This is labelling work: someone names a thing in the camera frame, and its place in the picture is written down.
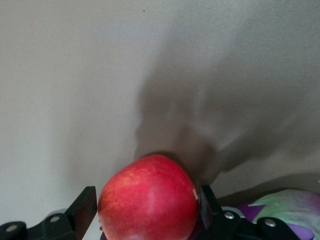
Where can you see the red apple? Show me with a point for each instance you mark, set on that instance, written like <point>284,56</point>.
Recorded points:
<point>150,200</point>

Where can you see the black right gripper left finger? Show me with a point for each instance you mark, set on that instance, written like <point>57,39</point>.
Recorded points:
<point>82,215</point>

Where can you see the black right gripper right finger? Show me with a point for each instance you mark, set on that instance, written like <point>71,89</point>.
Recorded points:
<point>225,225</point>

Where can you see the purple eggplant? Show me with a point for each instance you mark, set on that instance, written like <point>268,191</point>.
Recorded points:
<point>282,207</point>

